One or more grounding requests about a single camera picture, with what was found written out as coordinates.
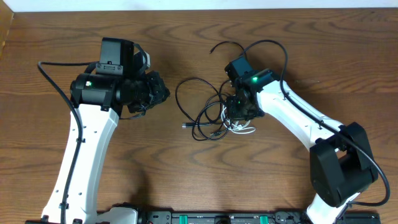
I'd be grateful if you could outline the white usb cable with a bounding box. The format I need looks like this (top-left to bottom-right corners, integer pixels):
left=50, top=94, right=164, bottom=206
left=220, top=104, right=257, bottom=135

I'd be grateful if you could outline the black usb cable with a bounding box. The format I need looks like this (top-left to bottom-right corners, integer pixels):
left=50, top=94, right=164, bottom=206
left=175, top=40, right=249, bottom=142

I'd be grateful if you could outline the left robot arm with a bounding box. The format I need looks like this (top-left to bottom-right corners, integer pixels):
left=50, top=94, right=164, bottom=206
left=37, top=37, right=170, bottom=223

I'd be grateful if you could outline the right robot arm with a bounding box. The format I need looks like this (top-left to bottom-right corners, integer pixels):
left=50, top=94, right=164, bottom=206
left=224, top=56, right=378, bottom=223

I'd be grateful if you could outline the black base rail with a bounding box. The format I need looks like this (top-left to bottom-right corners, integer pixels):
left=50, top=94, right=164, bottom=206
left=136, top=207, right=381, bottom=224

